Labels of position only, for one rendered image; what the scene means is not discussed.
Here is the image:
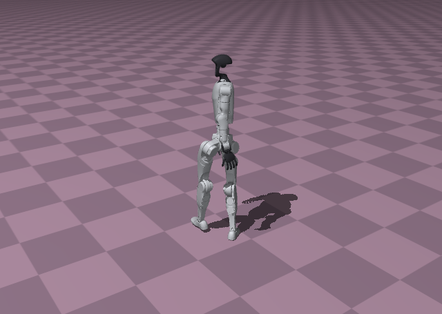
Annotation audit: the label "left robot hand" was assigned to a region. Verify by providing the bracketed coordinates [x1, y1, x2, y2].
[221, 144, 238, 170]

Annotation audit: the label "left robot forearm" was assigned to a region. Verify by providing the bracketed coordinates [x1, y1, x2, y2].
[218, 115, 230, 150]

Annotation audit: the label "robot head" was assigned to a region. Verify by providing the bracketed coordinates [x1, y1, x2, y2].
[212, 55, 232, 83]

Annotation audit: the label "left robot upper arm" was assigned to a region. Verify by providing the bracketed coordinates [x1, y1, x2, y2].
[215, 85, 231, 123]

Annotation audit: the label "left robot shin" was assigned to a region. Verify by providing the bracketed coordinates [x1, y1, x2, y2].
[197, 181, 211, 222]

